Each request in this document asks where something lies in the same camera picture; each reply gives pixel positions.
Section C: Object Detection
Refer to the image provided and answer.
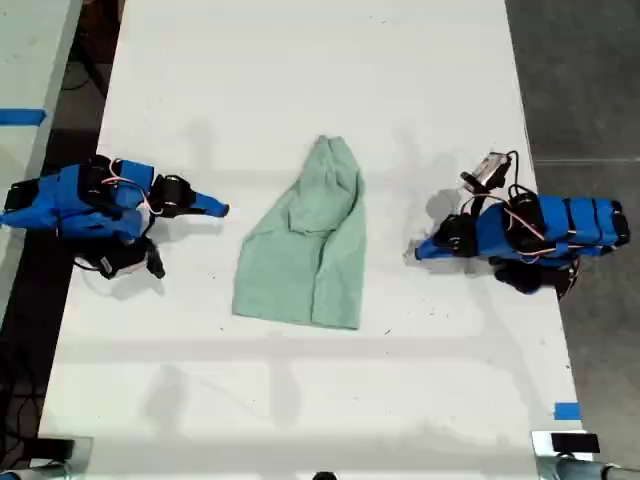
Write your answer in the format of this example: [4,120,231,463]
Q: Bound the long blue tape strip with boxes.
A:
[0,107,48,127]

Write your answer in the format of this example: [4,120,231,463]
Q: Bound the white side table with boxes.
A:
[0,0,84,321]

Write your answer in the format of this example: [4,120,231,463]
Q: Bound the short blue tape strip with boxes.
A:
[553,400,582,422]

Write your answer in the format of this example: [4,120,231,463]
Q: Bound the metal table clamp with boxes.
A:
[530,429,602,480]
[27,435,95,480]

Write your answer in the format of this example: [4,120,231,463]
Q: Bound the small black box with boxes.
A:
[550,433,600,454]

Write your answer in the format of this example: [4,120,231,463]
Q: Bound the camera black stalk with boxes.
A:
[462,188,490,217]
[143,237,167,280]

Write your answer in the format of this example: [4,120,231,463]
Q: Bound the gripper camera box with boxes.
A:
[97,242,151,280]
[459,152,514,194]

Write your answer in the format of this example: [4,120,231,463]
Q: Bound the camera black cable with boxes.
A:
[73,252,107,274]
[503,149,522,194]

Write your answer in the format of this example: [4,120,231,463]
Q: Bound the black floor cables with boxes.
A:
[0,344,49,454]

